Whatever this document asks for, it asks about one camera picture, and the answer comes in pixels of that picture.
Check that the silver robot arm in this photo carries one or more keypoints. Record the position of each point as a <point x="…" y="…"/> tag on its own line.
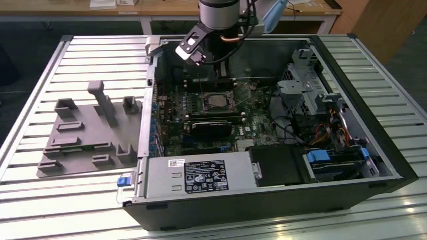
<point x="218" y="13"/>

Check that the CPU socket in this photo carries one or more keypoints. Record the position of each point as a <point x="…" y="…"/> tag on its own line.
<point x="203" y="113"/>

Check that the grey metal drive cage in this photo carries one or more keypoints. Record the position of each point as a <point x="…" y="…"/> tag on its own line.
<point x="301" y="92"/>

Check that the green motherboard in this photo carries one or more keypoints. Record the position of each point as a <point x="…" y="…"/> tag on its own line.
<point x="257" y="120"/>

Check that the black graphics card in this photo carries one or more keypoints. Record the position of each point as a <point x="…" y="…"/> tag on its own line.
<point x="210" y="128"/>

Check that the white box with black print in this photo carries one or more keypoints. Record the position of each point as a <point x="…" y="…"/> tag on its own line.
<point x="127" y="2"/>

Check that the small silver heat sink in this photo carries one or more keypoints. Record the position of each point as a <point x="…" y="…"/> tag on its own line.
<point x="245" y="145"/>

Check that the long wooden desk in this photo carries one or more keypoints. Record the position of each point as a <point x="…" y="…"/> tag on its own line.
<point x="67" y="13"/>

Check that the grey parts rack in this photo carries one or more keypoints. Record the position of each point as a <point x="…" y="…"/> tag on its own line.
<point x="87" y="125"/>

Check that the brown wooden cabinet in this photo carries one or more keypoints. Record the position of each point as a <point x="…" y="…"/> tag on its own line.
<point x="390" y="25"/>

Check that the blue disk carrier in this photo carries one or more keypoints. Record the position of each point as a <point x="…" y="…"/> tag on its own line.
<point x="318" y="156"/>

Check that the grey power supply black label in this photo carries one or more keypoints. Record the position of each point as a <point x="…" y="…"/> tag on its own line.
<point x="167" y="175"/>

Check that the green RAM stick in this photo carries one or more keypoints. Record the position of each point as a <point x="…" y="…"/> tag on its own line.
<point x="78" y="149"/>

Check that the blue plastic drive tab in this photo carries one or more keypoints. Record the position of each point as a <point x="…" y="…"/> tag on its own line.
<point x="365" y="153"/>

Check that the blue case latch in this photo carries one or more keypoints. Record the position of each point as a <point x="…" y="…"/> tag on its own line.
<point x="125" y="181"/>

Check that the black open PC case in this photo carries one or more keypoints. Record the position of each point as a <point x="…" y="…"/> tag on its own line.
<point x="234" y="215"/>

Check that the silver white wrist camera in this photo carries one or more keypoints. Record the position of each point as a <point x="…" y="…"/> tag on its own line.
<point x="191" y="46"/>

